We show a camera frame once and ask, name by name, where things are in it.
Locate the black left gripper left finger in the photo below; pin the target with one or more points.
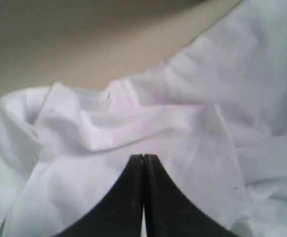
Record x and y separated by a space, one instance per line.
120 212

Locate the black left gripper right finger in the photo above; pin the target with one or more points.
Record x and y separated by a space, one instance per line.
168 212

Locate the white t-shirt red lettering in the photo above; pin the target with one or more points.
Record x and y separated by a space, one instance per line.
215 114

